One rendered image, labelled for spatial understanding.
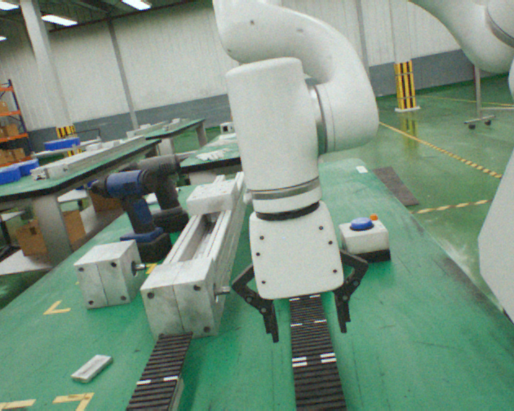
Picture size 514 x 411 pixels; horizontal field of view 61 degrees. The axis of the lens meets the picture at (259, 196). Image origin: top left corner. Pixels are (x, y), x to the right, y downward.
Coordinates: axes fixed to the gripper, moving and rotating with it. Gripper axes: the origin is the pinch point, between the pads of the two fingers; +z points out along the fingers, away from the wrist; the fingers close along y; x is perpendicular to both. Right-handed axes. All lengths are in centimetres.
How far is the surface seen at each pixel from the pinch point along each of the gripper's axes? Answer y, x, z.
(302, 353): -1.2, -2.4, 2.5
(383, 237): 15.8, 27.5, 1.3
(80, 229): -177, 289, 56
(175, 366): -17.4, -0.8, 2.8
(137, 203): -35, 49, -8
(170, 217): -34, 68, 1
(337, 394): 1.9, -9.8, 2.7
